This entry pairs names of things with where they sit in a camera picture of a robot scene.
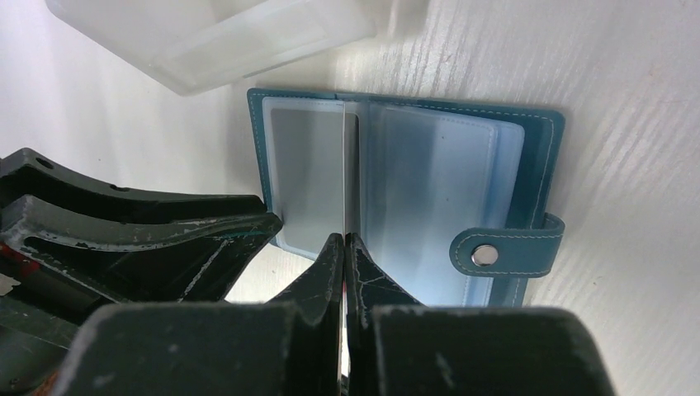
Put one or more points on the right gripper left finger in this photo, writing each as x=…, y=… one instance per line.
x=290, y=345

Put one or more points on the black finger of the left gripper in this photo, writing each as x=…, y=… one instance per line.
x=28, y=173

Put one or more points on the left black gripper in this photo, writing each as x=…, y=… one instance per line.
x=58, y=266

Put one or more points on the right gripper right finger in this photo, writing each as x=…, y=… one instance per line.
x=398, y=346

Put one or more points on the blue leather card holder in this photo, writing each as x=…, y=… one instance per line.
x=449, y=198

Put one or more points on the clear plastic card box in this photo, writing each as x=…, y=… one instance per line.
x=192, y=47

